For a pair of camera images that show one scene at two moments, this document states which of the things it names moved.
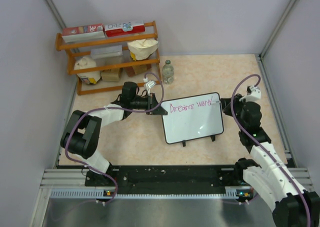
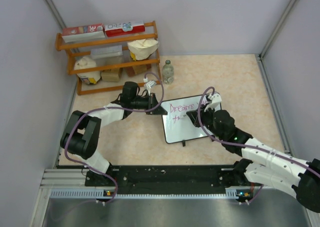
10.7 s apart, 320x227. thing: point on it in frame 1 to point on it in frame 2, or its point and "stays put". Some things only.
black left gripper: [152, 102] stays put
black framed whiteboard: [191, 117] stays put
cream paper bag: [143, 48] stays put
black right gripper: [226, 106] to [195, 120]
